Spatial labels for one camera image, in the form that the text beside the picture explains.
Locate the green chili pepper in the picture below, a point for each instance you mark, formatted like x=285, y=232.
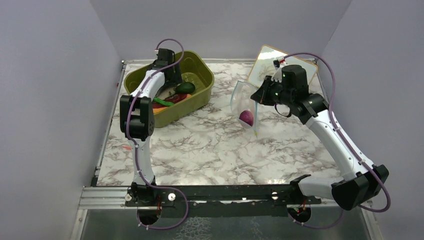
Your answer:
x=163, y=102

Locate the wood framed whiteboard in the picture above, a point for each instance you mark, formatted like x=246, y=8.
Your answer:
x=264, y=65

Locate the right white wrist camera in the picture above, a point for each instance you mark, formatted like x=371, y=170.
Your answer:
x=278, y=65

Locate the orange squash slice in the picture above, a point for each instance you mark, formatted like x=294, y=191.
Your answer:
x=160, y=110

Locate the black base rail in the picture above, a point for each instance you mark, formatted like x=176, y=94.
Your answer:
x=206, y=201

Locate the silver toy fish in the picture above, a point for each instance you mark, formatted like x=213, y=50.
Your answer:
x=166, y=92

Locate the clear zip top bag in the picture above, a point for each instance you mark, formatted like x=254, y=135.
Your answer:
x=240, y=101

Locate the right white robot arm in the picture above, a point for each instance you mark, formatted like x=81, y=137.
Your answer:
x=361, y=178

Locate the purple red onion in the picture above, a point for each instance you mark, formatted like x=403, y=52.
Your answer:
x=247, y=117

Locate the dark green avocado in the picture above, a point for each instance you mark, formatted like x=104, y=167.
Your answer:
x=185, y=88

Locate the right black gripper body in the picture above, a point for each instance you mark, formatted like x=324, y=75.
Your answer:
x=279, y=95

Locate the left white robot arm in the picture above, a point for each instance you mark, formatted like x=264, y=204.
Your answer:
x=137, y=120

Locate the olive green plastic bin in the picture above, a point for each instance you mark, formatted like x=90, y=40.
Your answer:
x=194, y=70

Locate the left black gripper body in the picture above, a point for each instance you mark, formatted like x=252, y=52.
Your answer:
x=174, y=77

